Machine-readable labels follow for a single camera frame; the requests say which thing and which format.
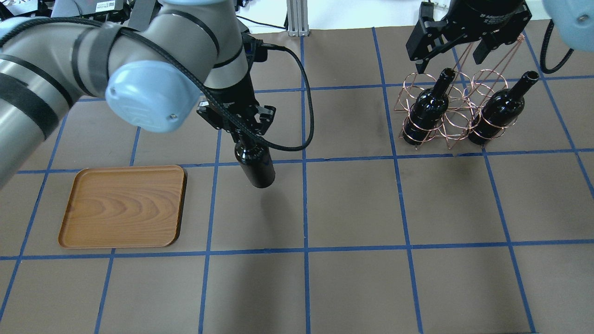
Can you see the copper wire bottle basket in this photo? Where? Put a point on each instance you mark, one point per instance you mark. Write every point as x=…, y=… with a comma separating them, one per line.
x=470, y=91

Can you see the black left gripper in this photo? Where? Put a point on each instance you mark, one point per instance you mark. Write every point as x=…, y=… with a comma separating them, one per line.
x=233, y=98

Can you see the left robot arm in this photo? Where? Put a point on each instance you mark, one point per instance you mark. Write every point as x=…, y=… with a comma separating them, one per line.
x=152, y=79

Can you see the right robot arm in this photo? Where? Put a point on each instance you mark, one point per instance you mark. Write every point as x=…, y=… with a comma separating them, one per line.
x=574, y=20

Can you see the aluminium frame post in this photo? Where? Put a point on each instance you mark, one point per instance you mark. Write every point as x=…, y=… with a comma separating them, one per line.
x=297, y=15

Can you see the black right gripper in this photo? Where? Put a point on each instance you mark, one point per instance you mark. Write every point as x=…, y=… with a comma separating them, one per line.
x=488, y=15

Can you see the wooden tray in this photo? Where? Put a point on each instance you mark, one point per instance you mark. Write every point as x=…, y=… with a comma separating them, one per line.
x=124, y=207

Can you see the dark wine bottle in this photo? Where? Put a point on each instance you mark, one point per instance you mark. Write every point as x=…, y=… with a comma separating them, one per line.
x=501, y=110
x=256, y=162
x=428, y=110

